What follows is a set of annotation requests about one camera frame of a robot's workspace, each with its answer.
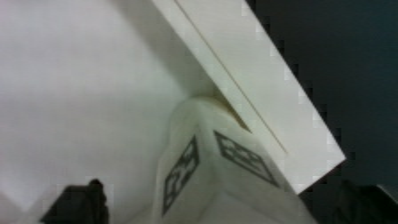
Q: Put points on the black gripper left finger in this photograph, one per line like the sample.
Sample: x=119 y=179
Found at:
x=78 y=207

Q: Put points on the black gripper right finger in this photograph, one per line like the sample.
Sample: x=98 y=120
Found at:
x=366 y=204

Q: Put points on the white table leg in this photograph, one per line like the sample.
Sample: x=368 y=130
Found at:
x=220 y=186

